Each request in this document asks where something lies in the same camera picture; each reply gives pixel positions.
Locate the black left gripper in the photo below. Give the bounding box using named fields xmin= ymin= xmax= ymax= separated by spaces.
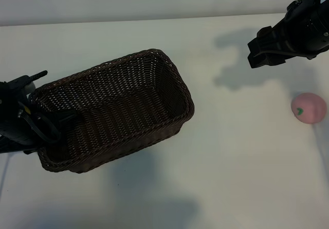
xmin=15 ymin=96 xmax=78 ymax=148

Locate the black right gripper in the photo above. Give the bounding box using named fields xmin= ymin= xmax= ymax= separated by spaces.
xmin=247 ymin=0 xmax=317 ymax=69

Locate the dark brown wicker basket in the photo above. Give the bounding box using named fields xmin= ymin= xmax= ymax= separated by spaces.
xmin=32 ymin=48 xmax=195 ymax=174

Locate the pink peach with green mark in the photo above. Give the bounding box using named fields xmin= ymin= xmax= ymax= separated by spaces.
xmin=291 ymin=92 xmax=325 ymax=124

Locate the black gripper wire bundle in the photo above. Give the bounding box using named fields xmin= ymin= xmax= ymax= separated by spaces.
xmin=24 ymin=110 xmax=62 ymax=144

